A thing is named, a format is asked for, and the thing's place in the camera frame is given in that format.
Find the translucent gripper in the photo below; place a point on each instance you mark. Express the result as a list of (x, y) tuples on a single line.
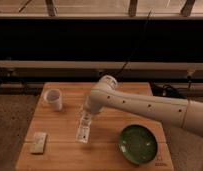
[(83, 110)]

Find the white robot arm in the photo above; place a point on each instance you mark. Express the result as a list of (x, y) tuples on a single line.
[(182, 113)]

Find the green ceramic bowl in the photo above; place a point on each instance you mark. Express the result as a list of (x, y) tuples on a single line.
[(137, 144)]

